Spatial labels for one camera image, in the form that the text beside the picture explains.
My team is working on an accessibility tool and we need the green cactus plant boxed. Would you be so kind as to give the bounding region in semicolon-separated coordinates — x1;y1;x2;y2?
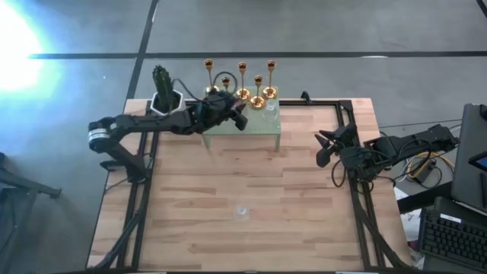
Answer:
151;64;180;113

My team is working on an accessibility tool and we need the black aluminium rig frame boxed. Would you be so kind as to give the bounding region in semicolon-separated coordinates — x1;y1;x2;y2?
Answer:
87;99;412;272

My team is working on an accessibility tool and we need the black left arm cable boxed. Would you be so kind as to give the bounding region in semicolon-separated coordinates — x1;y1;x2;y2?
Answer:
171;71;239;104

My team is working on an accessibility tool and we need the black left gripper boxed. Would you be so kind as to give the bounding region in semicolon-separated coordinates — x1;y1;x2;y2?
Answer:
200;93;248;131

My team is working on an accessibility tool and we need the black metal stand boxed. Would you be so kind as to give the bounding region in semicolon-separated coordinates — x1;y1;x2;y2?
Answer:
0;151;62;274

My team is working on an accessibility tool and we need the clear glass candle holder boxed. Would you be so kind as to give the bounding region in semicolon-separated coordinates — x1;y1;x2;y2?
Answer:
262;99;281;123
232;205;252;222

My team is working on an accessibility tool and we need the white paper sheet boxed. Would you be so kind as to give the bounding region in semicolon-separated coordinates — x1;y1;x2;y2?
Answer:
393;186;424;247

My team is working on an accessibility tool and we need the black power supply box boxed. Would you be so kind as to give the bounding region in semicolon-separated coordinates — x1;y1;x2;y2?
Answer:
410;158;438;183

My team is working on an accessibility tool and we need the black tablet with blue screen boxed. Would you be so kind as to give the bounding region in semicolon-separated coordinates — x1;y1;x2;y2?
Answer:
468;151;487;172

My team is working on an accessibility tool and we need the thin grey cable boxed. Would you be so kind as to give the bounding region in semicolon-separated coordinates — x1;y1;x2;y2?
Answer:
379;119;463;129

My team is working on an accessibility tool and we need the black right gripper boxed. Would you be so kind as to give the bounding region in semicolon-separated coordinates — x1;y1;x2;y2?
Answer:
314;125;358;168

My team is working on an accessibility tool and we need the green perforated metal shelf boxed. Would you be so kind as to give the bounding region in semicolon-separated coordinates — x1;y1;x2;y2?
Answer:
200;85;283;150

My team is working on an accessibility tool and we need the yellow cable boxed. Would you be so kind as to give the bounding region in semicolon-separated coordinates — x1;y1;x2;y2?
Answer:
405;151;457;180

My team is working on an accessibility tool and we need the black computer keyboard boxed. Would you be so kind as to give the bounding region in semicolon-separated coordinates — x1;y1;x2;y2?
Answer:
418;207;487;272

